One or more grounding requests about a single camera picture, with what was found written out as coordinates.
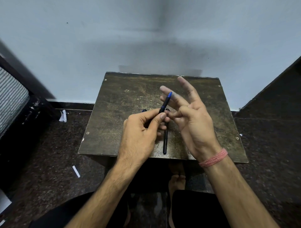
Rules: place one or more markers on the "person's right hand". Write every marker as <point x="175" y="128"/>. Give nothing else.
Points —
<point x="197" y="126"/>

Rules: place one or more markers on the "person's right leg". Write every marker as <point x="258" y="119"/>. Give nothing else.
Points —
<point x="195" y="211"/>

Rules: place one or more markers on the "person's left forearm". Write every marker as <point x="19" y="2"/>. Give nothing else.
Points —
<point x="105" y="195"/>

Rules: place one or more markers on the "person's right thumb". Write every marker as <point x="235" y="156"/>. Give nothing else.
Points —
<point x="176" y="114"/>

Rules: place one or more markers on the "person's left thumb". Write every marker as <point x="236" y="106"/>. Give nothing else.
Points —
<point x="156" y="122"/>

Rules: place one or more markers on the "white sheet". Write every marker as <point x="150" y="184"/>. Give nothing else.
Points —
<point x="4" y="202"/>

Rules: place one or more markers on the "crumpled white paper scrap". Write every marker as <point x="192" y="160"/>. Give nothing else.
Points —
<point x="63" y="116"/>

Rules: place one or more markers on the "black furniture frame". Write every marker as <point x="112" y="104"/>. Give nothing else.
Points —
<point x="25" y="141"/>

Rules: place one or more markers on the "grey striped cushion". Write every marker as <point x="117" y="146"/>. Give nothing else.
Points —
<point x="11" y="98"/>

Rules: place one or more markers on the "person's left leg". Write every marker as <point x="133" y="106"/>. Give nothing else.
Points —
<point x="58" y="215"/>

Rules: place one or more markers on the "white paper strip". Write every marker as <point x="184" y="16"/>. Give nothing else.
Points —
<point x="76" y="171"/>

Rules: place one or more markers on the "black pen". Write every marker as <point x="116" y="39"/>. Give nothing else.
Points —
<point x="165" y="143"/>

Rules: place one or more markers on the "pink thread wristband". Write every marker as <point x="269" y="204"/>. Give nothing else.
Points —
<point x="214" y="158"/>

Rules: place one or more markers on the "blue ballpoint pen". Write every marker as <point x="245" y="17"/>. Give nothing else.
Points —
<point x="166" y="101"/>

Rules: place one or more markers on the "person's leg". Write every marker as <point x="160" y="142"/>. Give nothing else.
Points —
<point x="195" y="211"/>
<point x="58" y="215"/>

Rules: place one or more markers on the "person's left hand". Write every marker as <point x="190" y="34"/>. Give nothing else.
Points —
<point x="136" y="138"/>

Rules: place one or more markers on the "person's right foot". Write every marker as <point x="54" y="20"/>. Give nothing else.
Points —
<point x="176" y="179"/>

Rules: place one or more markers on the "person's right forearm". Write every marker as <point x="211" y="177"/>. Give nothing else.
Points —
<point x="235" y="197"/>

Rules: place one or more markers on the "person's right middle finger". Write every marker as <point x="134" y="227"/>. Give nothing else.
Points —
<point x="189" y="89"/>

